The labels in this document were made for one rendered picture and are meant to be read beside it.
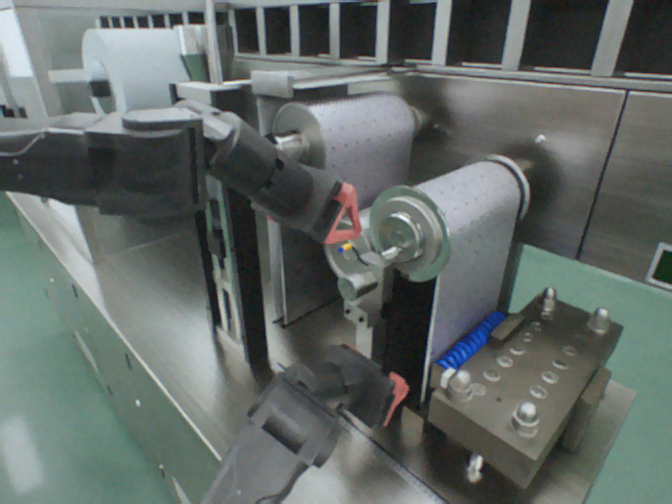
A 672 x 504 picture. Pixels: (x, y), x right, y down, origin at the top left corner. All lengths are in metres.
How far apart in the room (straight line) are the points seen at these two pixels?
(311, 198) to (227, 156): 0.10
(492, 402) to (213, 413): 0.48
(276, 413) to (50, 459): 1.82
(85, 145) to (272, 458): 0.28
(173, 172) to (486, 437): 0.54
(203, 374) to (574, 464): 0.69
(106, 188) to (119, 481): 1.69
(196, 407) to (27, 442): 1.50
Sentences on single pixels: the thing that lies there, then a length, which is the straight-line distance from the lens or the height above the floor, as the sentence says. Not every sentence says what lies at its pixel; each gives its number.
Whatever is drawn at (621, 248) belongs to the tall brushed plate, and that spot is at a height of 1.19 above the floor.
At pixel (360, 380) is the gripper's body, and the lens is 0.53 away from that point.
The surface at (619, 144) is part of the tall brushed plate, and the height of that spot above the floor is 1.36.
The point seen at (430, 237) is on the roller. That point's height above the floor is 1.27.
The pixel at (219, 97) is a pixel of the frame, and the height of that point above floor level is 1.43.
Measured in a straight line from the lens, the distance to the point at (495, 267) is 0.81.
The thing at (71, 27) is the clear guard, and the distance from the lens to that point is 1.35.
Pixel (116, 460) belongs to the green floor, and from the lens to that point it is 2.06.
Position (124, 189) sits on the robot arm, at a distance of 0.36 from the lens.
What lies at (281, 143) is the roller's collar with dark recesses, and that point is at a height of 1.36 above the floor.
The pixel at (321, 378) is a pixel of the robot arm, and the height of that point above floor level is 1.18.
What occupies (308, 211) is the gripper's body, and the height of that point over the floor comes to 1.36.
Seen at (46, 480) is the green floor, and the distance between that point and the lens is 2.13.
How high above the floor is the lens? 1.52
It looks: 28 degrees down
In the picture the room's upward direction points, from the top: straight up
